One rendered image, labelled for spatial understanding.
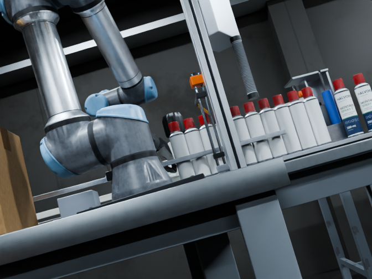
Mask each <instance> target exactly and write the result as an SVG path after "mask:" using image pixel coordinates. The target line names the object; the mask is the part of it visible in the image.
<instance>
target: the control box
mask: <svg viewBox="0 0 372 279"><path fill-rule="evenodd" d="M197 1H198V5H199V8H200V12H201V15H202V18H203V21H204V25H205V29H206V32H207V35H208V38H209V41H210V45H211V48H212V50H213V51H216V52H218V53H219V52H221V51H223V50H225V49H227V48H229V47H231V46H232V44H231V42H230V38H231V37H233V36H235V35H240V34H239V31H238V28H237V25H236V22H235V18H234V15H233V12H232V9H231V5H230V2H229V0H197Z"/></svg>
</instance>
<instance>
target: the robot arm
mask: <svg viewBox="0 0 372 279"><path fill-rule="evenodd" d="M104 1H105V0H0V12H2V17H3V18H4V19H5V20H6V22H7V23H9V24H10V25H13V26H14V28H15V29H16V30H18V31H20V32H21V33H22V34H23V38H24V41H25V44H26V47H27V51H28V54H29V58H30V61H31V64H32V67H33V71H34V75H35V78H36V81H37V84H38V88H39V91H40V94H41V97H42V100H43V104H44V108H45V112H46V115H47V118H48V123H47V124H46V125H45V127H44V130H45V134H46V137H44V138H43V139H42V140H41V141H40V151H41V154H42V157H43V160H44V162H45V163H46V165H47V166H48V167H49V169H50V170H51V171H52V172H53V173H54V174H55V175H57V176H58V177H61V178H70V177H73V176H79V175H82V174H83V173H86V172H89V171H92V170H94V169H98V168H100V167H103V166H106V165H109V164H110V166H111V170H112V201H114V200H118V199H121V198H125V197H128V196H130V195H134V194H137V193H140V192H144V191H147V190H150V189H153V188H156V187H160V186H163V185H166V184H169V183H172V182H173V181H172V179H171V177H170V176H169V174H168V173H167V172H170V173H176V172H177V165H176V164H171V166H172V167H169V166H165V167H163V166H162V164H161V163H162V160H161V158H160V157H159V156H158V155H157V152H158V151H159V150H161V152H160V155H161V156H162V157H164V158H166V159H167V161H170V160H172V159H174V157H173V155H172V152H171V149H170V147H169V145H168V144H167V142H166V141H164V140H162V139H161V137H160V138H158V137H156V136H155V134H152V133H151V132H150V129H149V125H148V124H149V122H148V121H147V119H146V115H145V114H144V110H143V109H142V108H141V107H139V105H142V104H146V103H148V102H150V101H153V100H155V99H156V98H157V96H158V93H157V88H156V85H155V83H154V81H153V79H152V78H151V77H150V76H148V77H144V78H143V76H142V74H141V72H140V70H139V68H138V66H137V64H136V62H135V60H134V58H133V56H132V54H131V52H130V50H129V48H128V47H127V45H126V43H125V41H124V39H123V37H122V35H121V33H120V31H119V29H118V27H117V25H116V23H115V21H114V19H113V17H112V15H111V13H110V12H109V10H108V8H107V6H106V4H105V2H104ZM66 5H69V6H70V7H71V9H72V11H73V12H74V13H76V14H79V15H80V17H81V19H82V21H83V22H84V24H85V25H86V27H87V29H88V31H89V33H90V34H91V36H92V38H93V40H94V41H95V43H96V45H97V47H98V48H99V50H100V52H101V54H102V56H103V57H104V59H105V60H106V62H107V64H108V66H109V68H110V69H111V71H112V73H113V75H114V76H115V78H116V80H117V82H118V83H119V85H120V87H118V88H115V89H112V90H110V91H109V90H104V91H101V92H99V93H98V94H92V95H90V96H89V97H88V98H87V99H86V101H85V110H86V112H87V114H86V113H84V112H82V110H81V106H80V103H79V99H78V96H77V93H76V90H75V86H74V83H73V80H72V77H71V73H70V70H69V67H68V64H67V61H66V57H65V54H64V51H63V47H62V44H61V41H60V38H59V34H58V31H57V28H56V24H57V23H58V21H59V14H58V9H59V8H61V7H64V6H66ZM90 116H91V117H93V118H96V120H93V121H91V118H90Z"/></svg>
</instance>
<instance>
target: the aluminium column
mask: <svg viewBox="0 0 372 279"><path fill-rule="evenodd" d="M180 2H181V5H182V9H183V12H184V16H185V20H186V23H187V26H188V29H189V33H190V37H191V39H192V43H193V47H194V50H195V54H196V56H197V60H198V64H199V67H200V71H201V74H202V77H203V81H204V84H205V88H206V91H207V94H208V98H209V101H210V105H211V109H212V111H213V115H214V118H215V122H216V126H217V128H218V132H219V136H220V139H221V143H222V145H223V149H224V153H225V156H226V160H227V163H228V166H229V169H230V171H233V170H236V169H239V168H243V167H247V165H246V162H245V158H244V155H243V152H242V149H241V145H240V142H239V138H238V136H237V132H236V128H235V125H234V122H233V118H232V115H231V112H230V109H229V105H228V101H227V99H226V95H225V91H224V88H223V85H222V82H221V78H220V75H219V72H218V68H217V65H216V62H215V58H214V55H213V51H212V48H211V45H210V41H209V38H208V35H207V32H206V29H205V25H204V21H203V18H202V14H201V12H200V8H199V5H198V1H197V0H180Z"/></svg>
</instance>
